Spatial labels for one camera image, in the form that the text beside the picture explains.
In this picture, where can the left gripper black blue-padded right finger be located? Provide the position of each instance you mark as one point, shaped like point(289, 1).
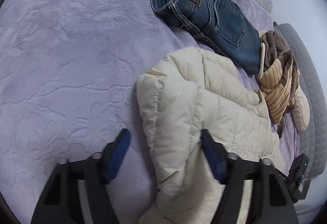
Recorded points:
point(253, 191)

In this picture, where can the blue denim jeans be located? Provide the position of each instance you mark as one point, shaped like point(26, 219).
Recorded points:
point(220, 24)

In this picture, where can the grey quilted headboard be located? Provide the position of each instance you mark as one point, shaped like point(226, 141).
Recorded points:
point(312, 142)

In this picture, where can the cream knitted cushion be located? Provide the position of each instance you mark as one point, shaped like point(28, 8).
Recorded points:
point(301, 111)

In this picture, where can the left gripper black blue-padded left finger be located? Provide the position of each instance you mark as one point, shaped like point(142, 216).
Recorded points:
point(74, 185)

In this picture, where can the brown striped fleece garment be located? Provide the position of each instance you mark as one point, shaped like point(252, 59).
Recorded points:
point(279, 80)

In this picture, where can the cream quilted down jacket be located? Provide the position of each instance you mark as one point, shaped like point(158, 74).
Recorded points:
point(195, 110)

